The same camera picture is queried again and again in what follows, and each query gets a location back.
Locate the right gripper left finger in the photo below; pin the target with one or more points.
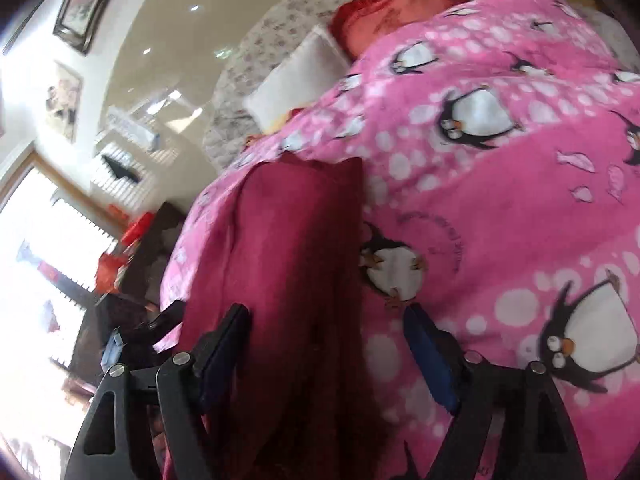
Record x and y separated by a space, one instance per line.
191 392

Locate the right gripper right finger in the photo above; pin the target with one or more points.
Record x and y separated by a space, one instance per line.
537 439

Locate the dark red garment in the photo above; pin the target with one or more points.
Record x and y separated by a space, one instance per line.
285 244

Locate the pink penguin blanket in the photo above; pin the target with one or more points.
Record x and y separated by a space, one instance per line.
500 151

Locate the small framed picture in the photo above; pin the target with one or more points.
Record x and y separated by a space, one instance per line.
62 101

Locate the white pillow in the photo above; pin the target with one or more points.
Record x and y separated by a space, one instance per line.
302 78

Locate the red cushion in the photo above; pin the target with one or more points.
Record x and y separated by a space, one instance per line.
359 23

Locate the large framed picture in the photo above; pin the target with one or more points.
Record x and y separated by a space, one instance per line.
78 21

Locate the floral grey bedsheet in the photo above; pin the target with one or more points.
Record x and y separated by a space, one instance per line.
263 48

